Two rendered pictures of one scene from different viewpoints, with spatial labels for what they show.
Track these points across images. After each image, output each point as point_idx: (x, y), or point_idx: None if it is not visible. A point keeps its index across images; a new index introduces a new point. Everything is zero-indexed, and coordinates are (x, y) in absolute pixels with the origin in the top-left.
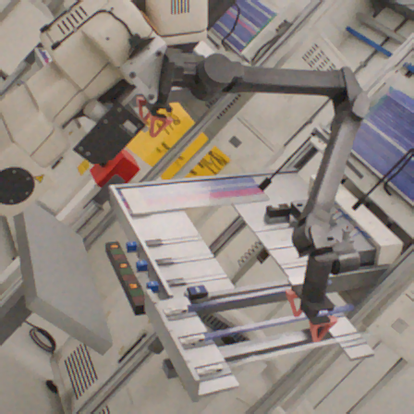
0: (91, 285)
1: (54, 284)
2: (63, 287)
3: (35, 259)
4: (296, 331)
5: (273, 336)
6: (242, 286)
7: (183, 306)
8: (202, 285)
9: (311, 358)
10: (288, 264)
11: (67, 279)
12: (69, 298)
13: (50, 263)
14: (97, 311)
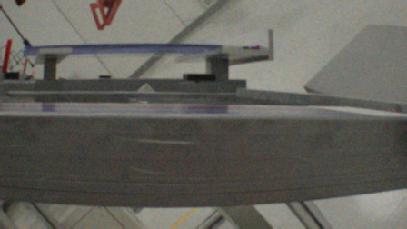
0: (355, 94)
1: (372, 41)
2: (366, 50)
3: (399, 29)
4: (82, 79)
5: (113, 78)
6: (118, 92)
7: (225, 44)
8: (190, 73)
9: (7, 226)
10: (19, 100)
11: (372, 60)
12: (356, 54)
13: (392, 44)
14: (331, 84)
